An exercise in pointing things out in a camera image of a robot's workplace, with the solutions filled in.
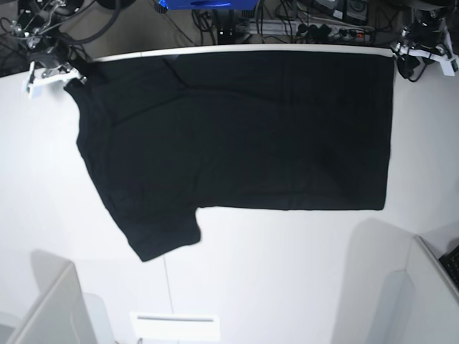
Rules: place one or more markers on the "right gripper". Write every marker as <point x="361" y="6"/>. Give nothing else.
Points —
<point x="50" y="66"/>

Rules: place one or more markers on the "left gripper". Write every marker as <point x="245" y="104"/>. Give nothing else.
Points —
<point x="422" y="41"/>

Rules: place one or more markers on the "black T-shirt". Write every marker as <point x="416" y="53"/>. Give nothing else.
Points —
<point x="164" y="136"/>

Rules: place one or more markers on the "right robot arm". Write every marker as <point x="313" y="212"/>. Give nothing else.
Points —
<point x="35" y="37"/>

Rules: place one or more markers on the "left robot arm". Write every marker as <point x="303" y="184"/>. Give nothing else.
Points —
<point x="431" y="14"/>

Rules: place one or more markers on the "white power strip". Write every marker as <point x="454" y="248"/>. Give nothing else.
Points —
<point x="276" y="27"/>

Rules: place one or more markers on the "blue box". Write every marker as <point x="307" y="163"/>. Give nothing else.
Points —
<point x="208" y="4"/>

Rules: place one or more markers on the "black device with LED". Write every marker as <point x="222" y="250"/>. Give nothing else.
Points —
<point x="226" y="21"/>

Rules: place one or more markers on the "black keyboard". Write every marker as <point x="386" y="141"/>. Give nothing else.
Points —
<point x="450" y="263"/>

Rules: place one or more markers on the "white table partition left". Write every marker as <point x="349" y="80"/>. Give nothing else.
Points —
<point x="59" y="315"/>

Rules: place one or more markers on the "white table partition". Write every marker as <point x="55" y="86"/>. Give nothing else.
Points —
<point x="418" y="304"/>
<point x="59" y="315"/>

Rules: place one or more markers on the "white table partition right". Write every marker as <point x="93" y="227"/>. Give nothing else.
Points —
<point x="418" y="304"/>

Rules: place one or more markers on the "white slotted tray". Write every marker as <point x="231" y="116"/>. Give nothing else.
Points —
<point x="181" y="327"/>

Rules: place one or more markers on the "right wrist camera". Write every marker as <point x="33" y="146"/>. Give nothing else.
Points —
<point x="32" y="89"/>

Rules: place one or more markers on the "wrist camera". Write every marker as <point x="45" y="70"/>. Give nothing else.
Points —
<point x="450" y="66"/>
<point x="32" y="89"/>

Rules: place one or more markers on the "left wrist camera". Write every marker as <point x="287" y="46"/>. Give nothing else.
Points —
<point x="450" y="66"/>

